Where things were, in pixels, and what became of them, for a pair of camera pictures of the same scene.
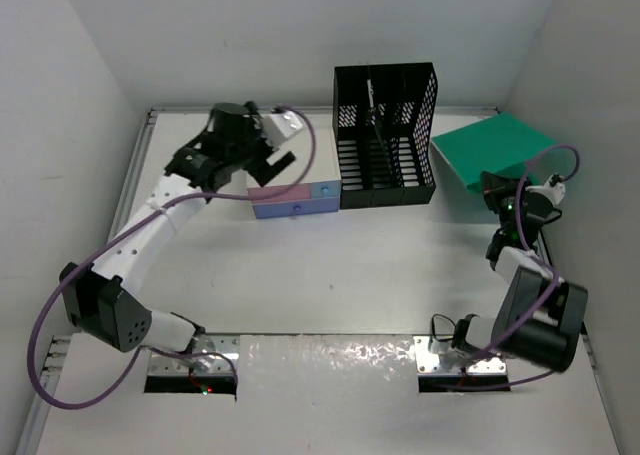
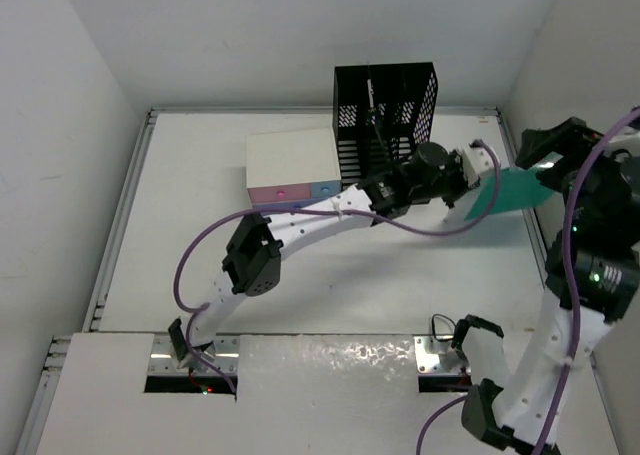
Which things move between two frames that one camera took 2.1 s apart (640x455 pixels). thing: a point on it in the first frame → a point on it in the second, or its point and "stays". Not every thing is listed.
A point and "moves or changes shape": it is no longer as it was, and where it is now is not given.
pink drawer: (275, 193) stays
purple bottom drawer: (297, 208) stays
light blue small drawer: (325, 189) stays
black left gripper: (262, 171) → (460, 183)
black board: (378, 116) stays
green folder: (499, 144) moves or changes shape
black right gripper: (496, 186) → (571, 138)
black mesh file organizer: (383, 125) stays
